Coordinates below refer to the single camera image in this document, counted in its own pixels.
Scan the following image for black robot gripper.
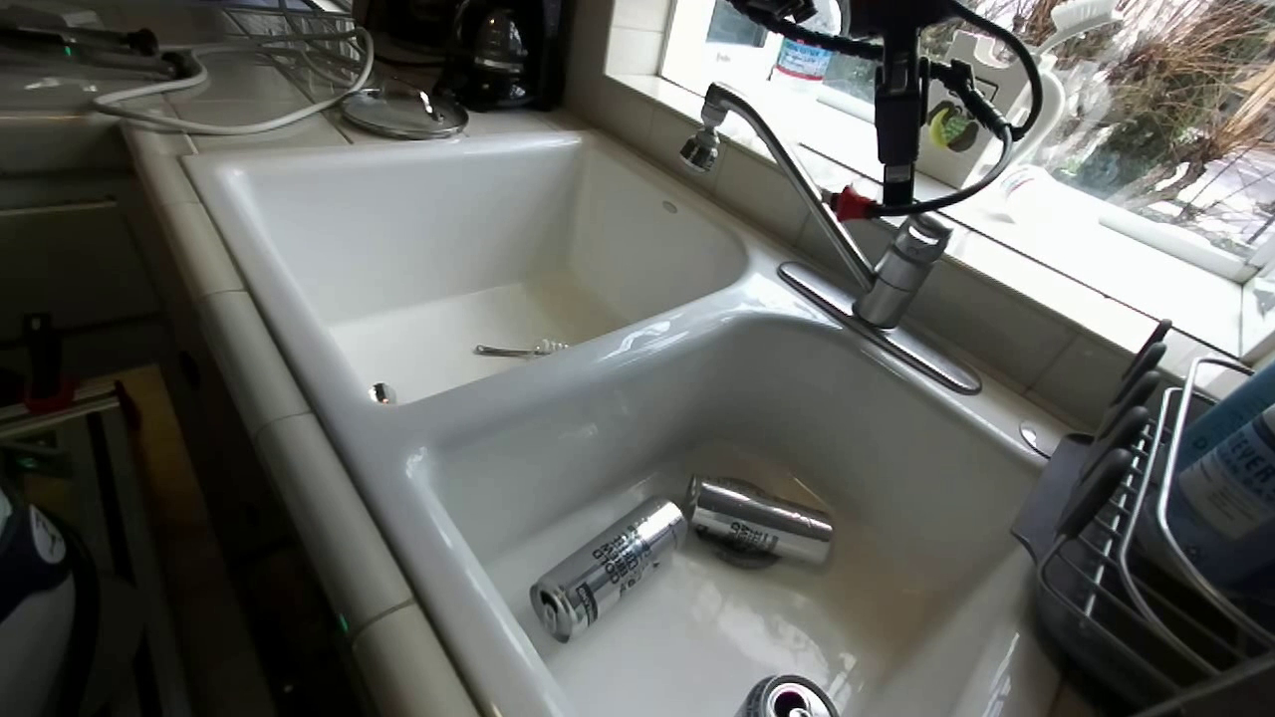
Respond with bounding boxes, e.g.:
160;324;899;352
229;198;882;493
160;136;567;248
835;0;967;210

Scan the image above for chrome single-lever faucet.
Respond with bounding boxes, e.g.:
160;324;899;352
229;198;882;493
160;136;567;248
676;81;989;399

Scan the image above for white carton with green logo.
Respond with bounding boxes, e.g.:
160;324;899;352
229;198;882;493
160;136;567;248
912;28;1045;193

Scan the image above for clear plastic water bottle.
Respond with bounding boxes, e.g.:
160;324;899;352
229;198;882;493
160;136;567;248
769;0;844;85

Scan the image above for white translucent jug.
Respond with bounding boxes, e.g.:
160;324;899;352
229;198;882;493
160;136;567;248
973;0;1133;182

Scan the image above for plain shiny silver can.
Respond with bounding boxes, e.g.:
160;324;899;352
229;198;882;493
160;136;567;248
686;474;835;566

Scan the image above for black coffee maker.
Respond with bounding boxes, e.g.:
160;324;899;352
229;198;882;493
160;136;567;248
361;0;572;114

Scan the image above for blue plastic container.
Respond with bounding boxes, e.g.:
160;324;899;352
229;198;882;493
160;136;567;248
1172;352;1275;464

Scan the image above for glass pot lid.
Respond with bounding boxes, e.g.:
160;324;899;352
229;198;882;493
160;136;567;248
333;85;470;144

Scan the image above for white double basin sink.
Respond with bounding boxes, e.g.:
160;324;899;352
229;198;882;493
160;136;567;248
175;125;1068;717

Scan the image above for dark bottle with label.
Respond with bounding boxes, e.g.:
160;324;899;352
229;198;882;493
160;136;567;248
1166;396;1275;631

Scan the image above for silver can with print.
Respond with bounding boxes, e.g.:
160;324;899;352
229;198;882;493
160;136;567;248
527;490;690;647

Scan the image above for sink drain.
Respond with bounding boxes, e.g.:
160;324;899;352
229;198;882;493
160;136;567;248
733;667;842;717

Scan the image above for black metal bar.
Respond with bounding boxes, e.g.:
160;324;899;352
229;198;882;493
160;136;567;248
0;12;206;81

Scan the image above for white and dark round object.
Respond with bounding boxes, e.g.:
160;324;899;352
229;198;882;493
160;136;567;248
0;481;83;717

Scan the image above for black cable with red plug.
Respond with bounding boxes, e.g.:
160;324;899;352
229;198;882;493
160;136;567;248
824;0;1050;229

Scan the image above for dark wire dish rack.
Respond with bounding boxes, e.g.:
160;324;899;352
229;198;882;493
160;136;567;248
1005;314;1275;717

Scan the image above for grey wire rack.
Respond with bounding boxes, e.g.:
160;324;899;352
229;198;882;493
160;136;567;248
212;0;378;102

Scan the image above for white power cable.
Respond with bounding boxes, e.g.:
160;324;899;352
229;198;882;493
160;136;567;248
86;15;378;138

